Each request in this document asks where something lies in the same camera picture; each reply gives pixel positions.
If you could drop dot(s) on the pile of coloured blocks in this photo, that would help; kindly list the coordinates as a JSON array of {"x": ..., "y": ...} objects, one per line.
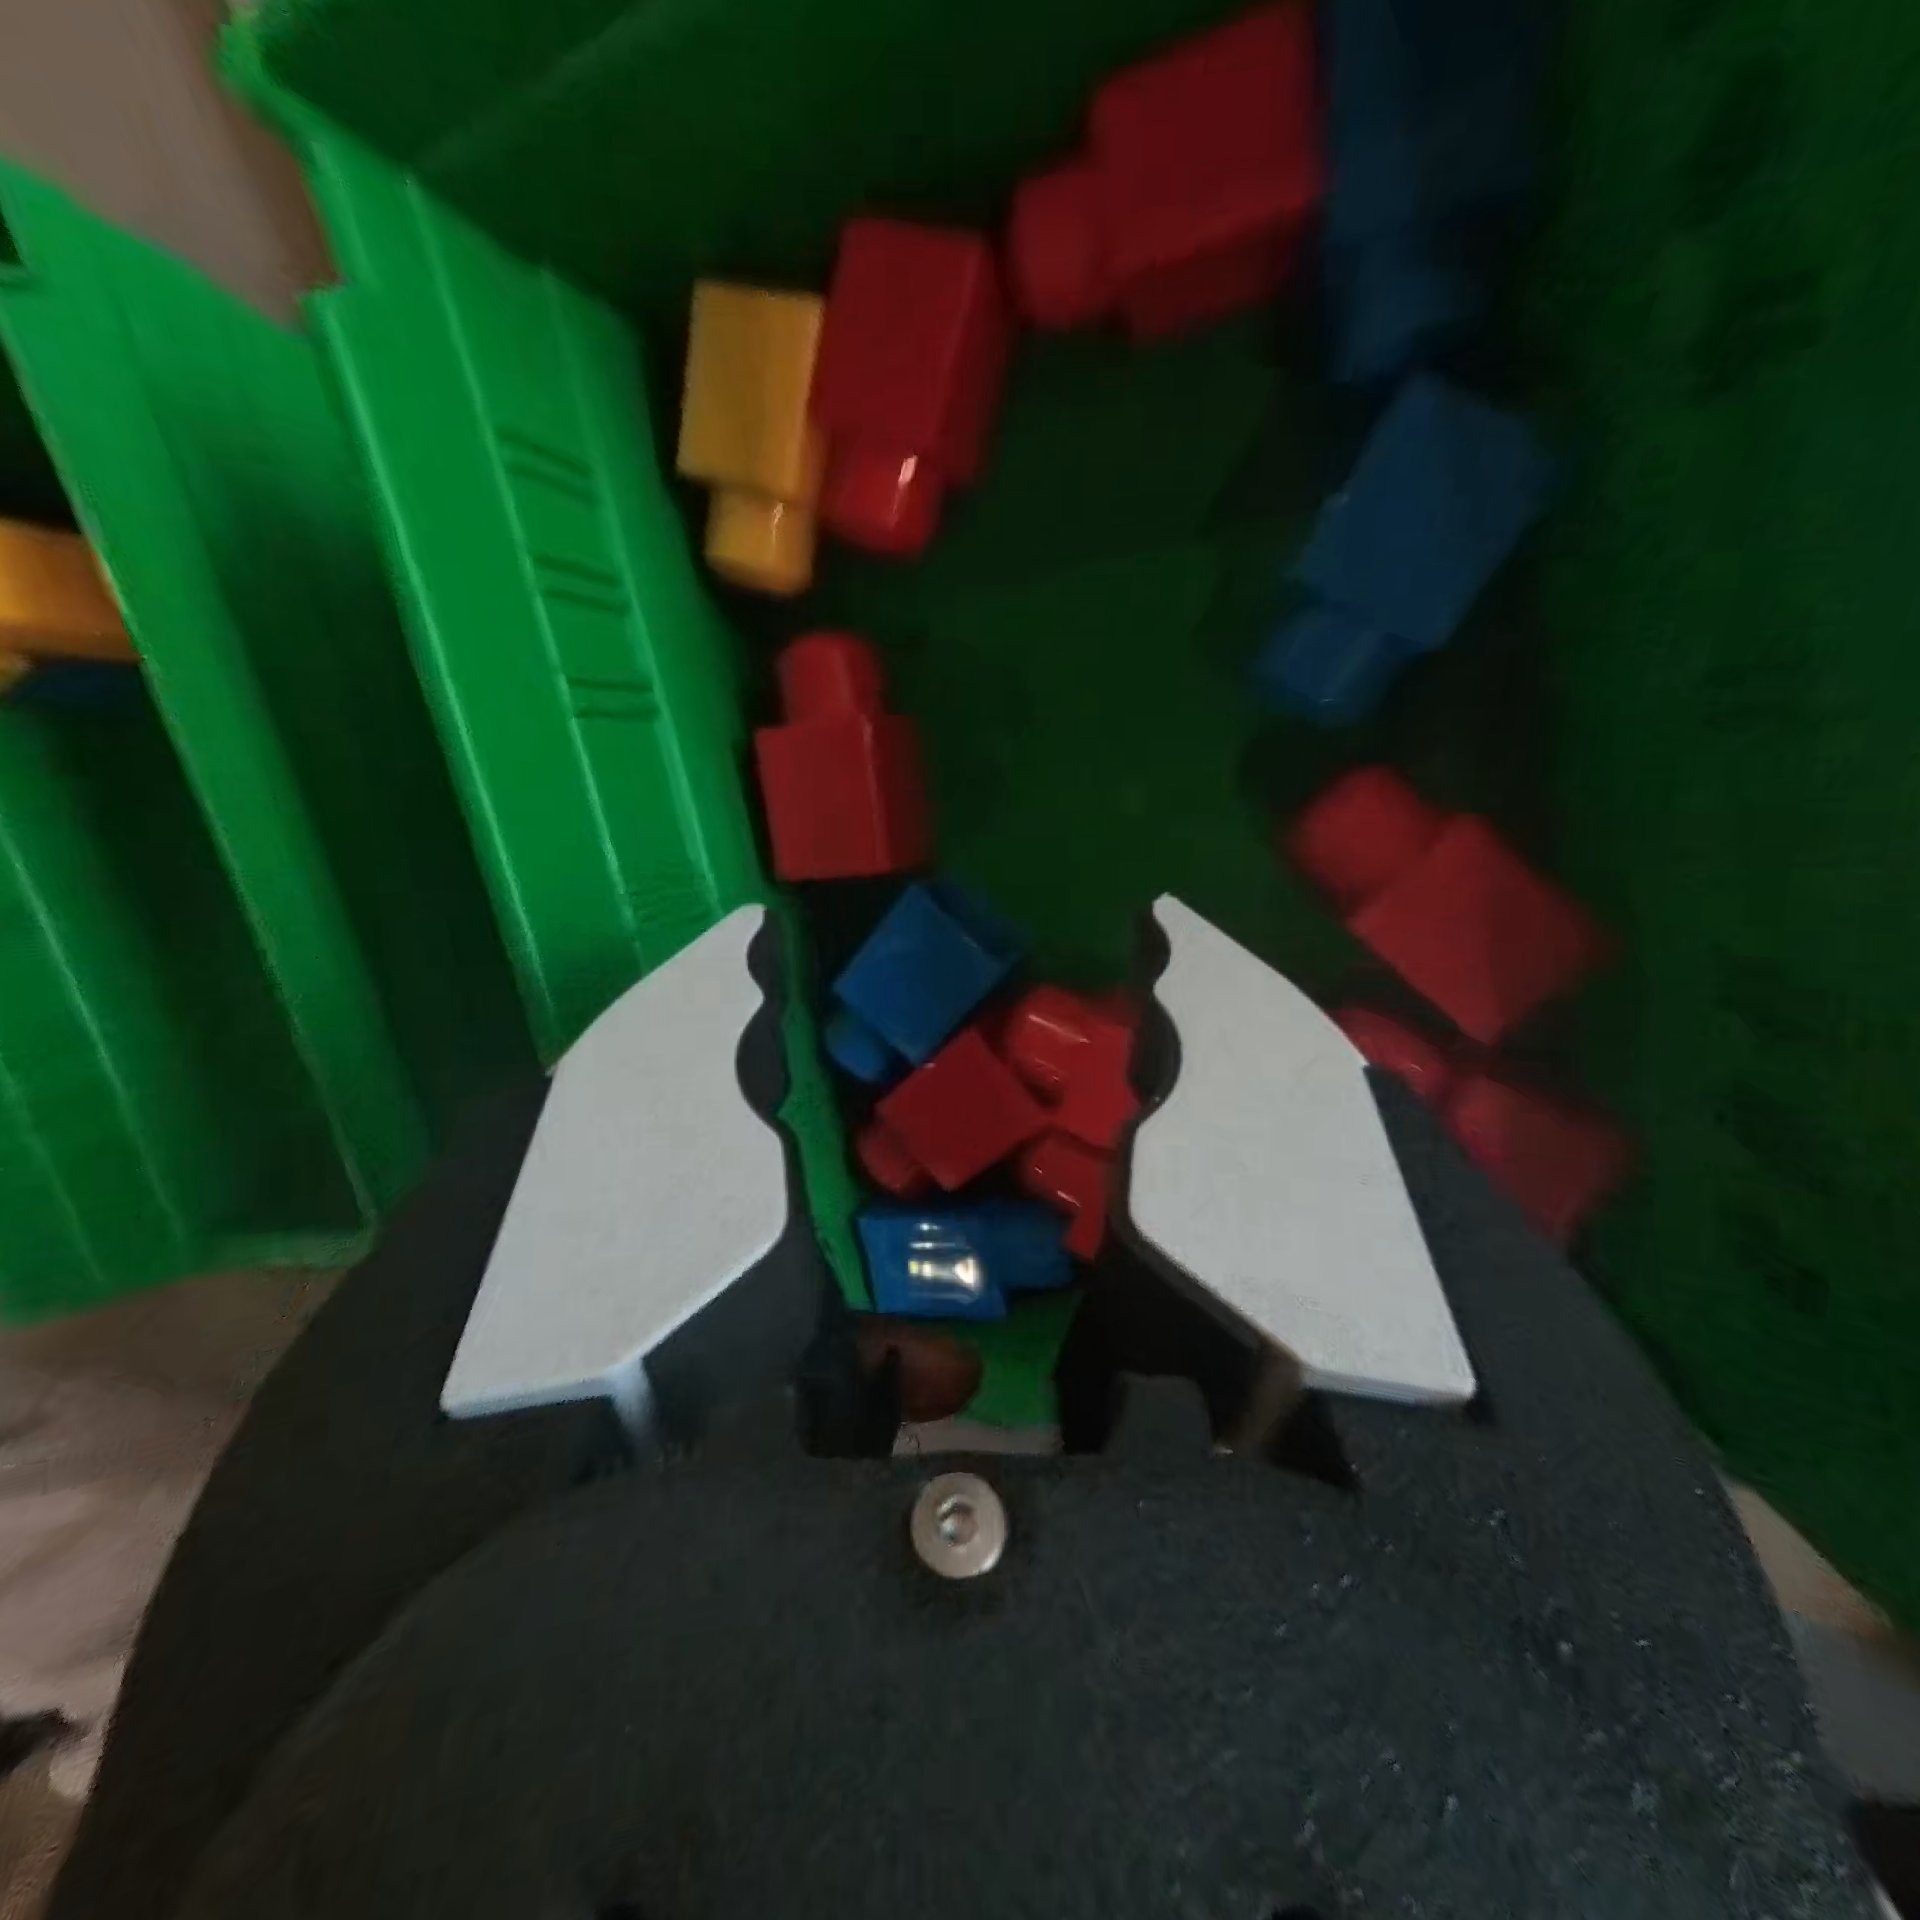
[{"x": 902, "y": 346}]

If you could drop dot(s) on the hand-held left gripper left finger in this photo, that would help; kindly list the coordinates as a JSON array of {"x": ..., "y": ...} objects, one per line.
[{"x": 628, "y": 1200}]

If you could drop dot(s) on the green plastic storage bin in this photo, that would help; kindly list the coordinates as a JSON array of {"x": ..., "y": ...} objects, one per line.
[{"x": 495, "y": 599}]

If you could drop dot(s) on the yellow mega block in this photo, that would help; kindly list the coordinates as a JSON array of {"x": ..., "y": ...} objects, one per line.
[{"x": 54, "y": 593}]

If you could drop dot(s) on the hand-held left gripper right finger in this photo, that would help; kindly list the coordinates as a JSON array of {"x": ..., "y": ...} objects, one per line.
[{"x": 1275, "y": 1200}]

